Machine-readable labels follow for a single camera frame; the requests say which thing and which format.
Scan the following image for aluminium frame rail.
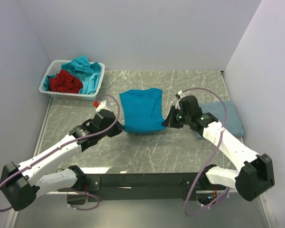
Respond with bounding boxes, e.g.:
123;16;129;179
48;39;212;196
4;98;63;228

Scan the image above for black base crossbar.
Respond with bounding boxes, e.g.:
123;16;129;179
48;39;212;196
56;172;225;205

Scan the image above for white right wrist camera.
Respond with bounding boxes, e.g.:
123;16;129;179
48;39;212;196
175;90;186;101

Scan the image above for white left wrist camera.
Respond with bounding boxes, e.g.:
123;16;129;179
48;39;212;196
93;101;110;112

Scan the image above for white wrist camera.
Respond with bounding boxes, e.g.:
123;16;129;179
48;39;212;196
175;90;186;101
93;101;110;112

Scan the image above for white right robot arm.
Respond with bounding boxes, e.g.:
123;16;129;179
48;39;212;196
162;94;275;201

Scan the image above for light aqua t shirt in basket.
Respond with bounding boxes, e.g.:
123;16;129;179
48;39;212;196
78;73;100;95

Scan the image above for red t shirt in basket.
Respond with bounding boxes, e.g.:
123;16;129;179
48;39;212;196
48;70;83;94

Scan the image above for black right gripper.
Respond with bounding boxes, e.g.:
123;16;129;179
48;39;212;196
162;105;191;129

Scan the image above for white plastic laundry basket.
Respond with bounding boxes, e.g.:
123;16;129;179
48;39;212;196
39;60;105;101

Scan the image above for teal t shirt in basket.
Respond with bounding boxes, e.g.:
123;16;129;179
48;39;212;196
44;56;101;91

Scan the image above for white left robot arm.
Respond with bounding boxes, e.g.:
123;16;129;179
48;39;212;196
0;109;124;211

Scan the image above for bright blue t shirt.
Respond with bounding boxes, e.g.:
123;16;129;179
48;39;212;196
120;88;165;133

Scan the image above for folded grey-blue t shirt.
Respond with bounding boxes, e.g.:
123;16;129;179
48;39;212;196
196;100;245;140

